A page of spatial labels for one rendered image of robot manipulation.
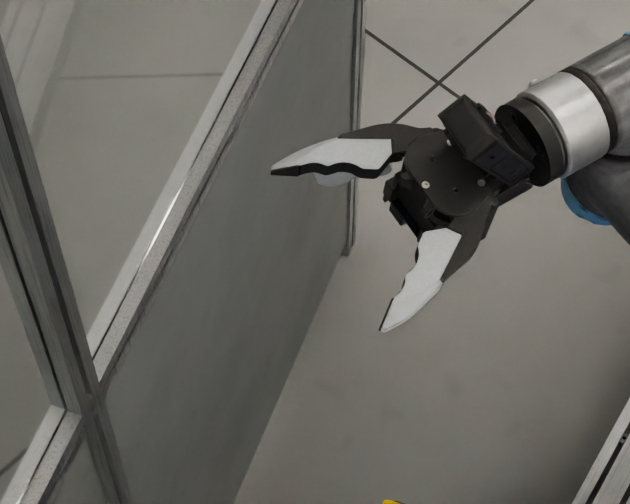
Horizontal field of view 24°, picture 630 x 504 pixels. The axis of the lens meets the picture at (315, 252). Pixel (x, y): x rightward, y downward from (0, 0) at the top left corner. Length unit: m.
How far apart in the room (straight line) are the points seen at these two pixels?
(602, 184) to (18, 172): 0.48
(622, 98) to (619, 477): 1.28
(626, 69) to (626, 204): 0.13
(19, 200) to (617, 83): 0.48
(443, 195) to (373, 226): 1.72
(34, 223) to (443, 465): 1.46
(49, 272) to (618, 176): 0.50
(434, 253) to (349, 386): 1.58
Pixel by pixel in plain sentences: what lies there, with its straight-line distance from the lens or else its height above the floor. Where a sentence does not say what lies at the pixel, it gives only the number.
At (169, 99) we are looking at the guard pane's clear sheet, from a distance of 1.52.
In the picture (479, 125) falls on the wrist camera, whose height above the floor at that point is 1.54.
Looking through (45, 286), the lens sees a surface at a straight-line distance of 1.30.
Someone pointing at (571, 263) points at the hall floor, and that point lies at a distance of 2.80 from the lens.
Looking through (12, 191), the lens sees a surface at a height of 1.41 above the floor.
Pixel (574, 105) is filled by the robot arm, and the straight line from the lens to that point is 1.13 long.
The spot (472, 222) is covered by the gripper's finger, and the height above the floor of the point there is 1.46.
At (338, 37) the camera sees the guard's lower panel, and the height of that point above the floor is 0.72.
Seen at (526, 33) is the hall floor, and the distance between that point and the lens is 3.11.
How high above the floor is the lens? 2.36
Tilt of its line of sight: 59 degrees down
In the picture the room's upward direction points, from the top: straight up
